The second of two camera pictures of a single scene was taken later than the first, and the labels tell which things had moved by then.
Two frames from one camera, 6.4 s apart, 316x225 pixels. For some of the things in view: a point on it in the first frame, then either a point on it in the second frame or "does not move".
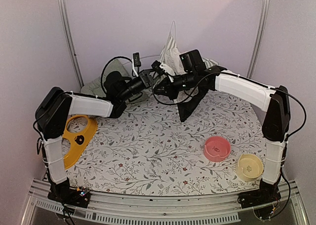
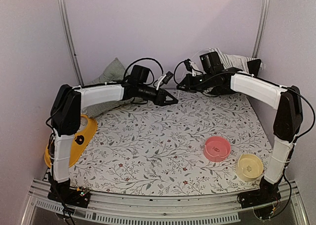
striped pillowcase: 170,56 -> 232,61
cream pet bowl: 249,167 does not move
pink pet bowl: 217,148 does not move
